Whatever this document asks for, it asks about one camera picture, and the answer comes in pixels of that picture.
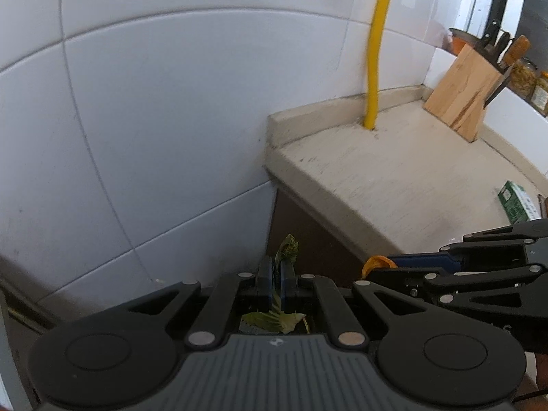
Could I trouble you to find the orange peel piece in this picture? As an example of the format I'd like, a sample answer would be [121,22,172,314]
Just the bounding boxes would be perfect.
[361,255,398,279]

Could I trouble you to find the pickle jar dark lid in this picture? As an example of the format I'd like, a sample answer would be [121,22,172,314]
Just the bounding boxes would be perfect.
[509,57,538,100]

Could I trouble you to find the green milk carton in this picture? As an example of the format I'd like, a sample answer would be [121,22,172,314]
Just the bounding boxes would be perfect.
[498,181,540,225]

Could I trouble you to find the yellow gas pipe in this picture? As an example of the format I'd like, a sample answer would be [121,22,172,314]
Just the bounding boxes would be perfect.
[362,0,391,131]

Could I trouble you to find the wooden handled knife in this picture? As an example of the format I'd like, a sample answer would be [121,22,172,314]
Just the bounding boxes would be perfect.
[500,35,531,72]

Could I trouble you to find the pickle jar orange lid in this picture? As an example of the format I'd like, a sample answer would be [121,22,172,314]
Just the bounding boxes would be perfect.
[531,72,548,117]

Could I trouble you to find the black kitchen scissors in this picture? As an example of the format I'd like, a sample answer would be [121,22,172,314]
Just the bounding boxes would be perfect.
[484,66,514,108]

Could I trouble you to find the black handled knife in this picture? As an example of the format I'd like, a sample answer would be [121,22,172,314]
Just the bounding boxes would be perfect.
[474,20,500,64]

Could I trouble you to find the metal bowl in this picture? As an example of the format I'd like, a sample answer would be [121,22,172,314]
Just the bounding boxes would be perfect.
[450,28,479,55]

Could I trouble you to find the small wilted leaf scrap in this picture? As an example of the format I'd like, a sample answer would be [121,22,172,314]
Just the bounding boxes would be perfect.
[239,234,310,335]

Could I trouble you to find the wooden knife block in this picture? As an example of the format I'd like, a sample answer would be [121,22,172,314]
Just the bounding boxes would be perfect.
[424,46,502,143]

